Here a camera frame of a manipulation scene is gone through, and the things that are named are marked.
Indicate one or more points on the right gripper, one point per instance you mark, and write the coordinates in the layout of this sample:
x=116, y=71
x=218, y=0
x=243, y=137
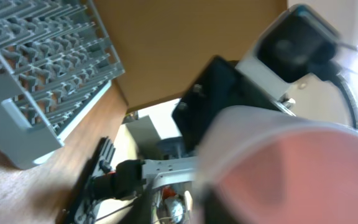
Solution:
x=218, y=86

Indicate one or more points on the pink plastic cup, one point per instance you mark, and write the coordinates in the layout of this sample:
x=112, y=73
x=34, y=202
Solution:
x=262, y=166

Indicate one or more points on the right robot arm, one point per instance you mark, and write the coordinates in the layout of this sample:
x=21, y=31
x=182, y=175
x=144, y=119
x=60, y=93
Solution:
x=131, y=180

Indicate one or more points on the grey dishwasher rack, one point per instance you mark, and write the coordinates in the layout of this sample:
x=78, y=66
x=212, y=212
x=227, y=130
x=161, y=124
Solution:
x=56, y=61

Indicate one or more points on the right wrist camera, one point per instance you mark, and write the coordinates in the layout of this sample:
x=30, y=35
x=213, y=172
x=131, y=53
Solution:
x=295, y=44

